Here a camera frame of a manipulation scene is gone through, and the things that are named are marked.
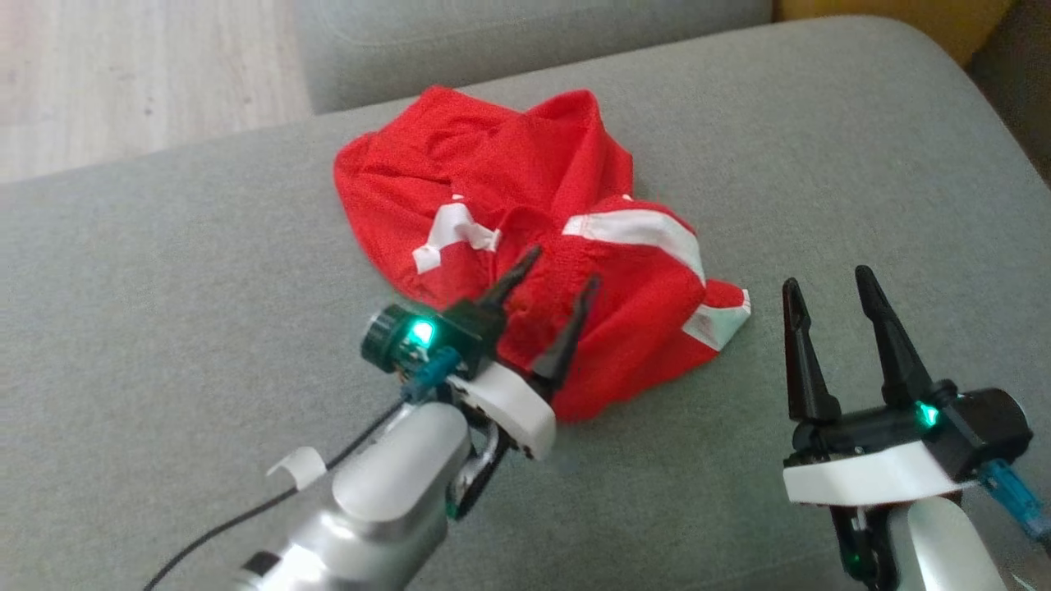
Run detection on red shirt with white sleeves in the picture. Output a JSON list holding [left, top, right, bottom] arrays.
[[333, 85, 752, 424]]

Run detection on grey fabric sofa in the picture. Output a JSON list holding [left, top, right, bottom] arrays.
[[0, 15, 1051, 591]]

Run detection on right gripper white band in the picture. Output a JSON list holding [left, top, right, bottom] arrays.
[[782, 264, 1035, 506]]

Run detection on white cable clip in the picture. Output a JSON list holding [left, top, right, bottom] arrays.
[[267, 447, 328, 492]]

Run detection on thin black cable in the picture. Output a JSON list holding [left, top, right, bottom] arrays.
[[141, 401, 407, 591]]

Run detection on mustard yellow object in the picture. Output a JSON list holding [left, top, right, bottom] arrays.
[[776, 0, 1019, 68]]

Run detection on grey sofa section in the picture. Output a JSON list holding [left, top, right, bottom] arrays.
[[296, 0, 774, 115]]

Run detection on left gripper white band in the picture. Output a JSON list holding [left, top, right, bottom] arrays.
[[360, 244, 602, 461]]

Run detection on blue cable plug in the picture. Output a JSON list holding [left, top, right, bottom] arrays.
[[401, 347, 462, 405], [979, 458, 1051, 543]]

